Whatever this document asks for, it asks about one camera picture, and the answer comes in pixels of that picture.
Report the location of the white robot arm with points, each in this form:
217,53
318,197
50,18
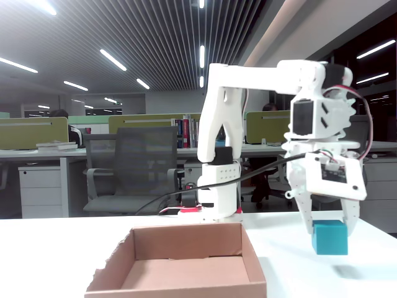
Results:
248,77

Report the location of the red table clamp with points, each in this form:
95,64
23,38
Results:
189,210

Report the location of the white drawer cabinet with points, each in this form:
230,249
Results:
40,192
381,192

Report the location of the ceiling strip light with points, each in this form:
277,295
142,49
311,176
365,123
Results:
18,65
142,83
202,3
201,81
76,86
43,6
113,59
202,56

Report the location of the row of upright books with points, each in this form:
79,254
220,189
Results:
186,130

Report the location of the seated person dark hair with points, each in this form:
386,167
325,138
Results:
270,107

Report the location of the olive desk partition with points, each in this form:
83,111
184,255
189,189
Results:
31,133
266,127
139,122

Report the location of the black swivel office chair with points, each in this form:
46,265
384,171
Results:
266,189

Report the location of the stack of papers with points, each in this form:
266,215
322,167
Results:
57,146

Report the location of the white office desk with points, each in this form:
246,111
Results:
263,149
18,153

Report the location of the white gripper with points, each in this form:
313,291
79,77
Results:
298,183

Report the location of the brown cardboard box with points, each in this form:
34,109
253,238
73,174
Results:
186,273

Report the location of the pale green desk partition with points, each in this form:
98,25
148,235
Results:
90,121

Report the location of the white wrist camera mount plate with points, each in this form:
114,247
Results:
355,174

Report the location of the seated person black white jacket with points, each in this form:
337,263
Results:
74,133

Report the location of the blue cube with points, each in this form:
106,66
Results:
330,239

